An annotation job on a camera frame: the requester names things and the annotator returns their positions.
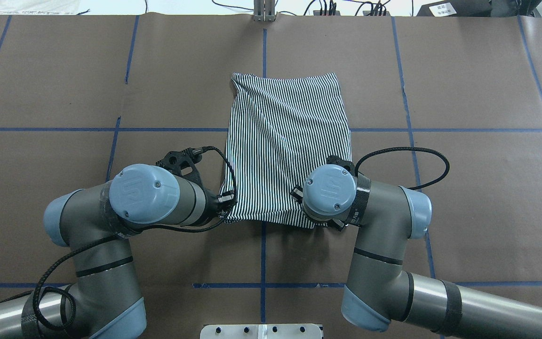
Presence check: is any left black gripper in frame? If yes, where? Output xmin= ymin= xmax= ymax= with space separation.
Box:
xmin=198 ymin=186 xmax=237 ymax=225

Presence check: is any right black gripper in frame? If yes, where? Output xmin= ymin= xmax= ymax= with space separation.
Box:
xmin=290 ymin=186 xmax=347 ymax=231

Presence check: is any striped polo shirt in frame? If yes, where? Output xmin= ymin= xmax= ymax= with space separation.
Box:
xmin=220 ymin=73 xmax=352 ymax=229

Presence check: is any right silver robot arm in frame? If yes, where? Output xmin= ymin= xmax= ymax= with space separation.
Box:
xmin=290 ymin=164 xmax=542 ymax=339

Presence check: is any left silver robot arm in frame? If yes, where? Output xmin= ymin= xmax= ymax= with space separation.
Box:
xmin=0 ymin=164 xmax=238 ymax=339

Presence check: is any white mounting column base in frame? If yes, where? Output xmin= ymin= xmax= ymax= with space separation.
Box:
xmin=199 ymin=323 xmax=325 ymax=339

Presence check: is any far black terminal block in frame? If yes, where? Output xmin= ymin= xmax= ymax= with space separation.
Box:
xmin=312 ymin=0 xmax=340 ymax=16

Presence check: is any black box with label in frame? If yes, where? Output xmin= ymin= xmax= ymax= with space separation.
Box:
xmin=415 ymin=0 xmax=521 ymax=17

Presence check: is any clear plastic bag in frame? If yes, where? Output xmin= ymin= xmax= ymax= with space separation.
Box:
xmin=0 ymin=0 xmax=80 ymax=15

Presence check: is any left black camera cable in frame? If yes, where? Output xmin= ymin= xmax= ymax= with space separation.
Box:
xmin=32 ymin=146 xmax=239 ymax=332

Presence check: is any black camera cable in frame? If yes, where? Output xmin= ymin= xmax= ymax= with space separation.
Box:
xmin=32 ymin=146 xmax=239 ymax=332
xmin=354 ymin=147 xmax=450 ymax=191

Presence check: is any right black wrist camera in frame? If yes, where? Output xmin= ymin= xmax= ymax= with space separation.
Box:
xmin=326 ymin=155 xmax=357 ymax=177

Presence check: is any right black camera cable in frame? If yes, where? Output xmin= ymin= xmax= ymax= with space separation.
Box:
xmin=354 ymin=147 xmax=450 ymax=191

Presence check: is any aluminium frame post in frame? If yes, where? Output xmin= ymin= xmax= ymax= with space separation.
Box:
xmin=252 ymin=0 xmax=277 ymax=22

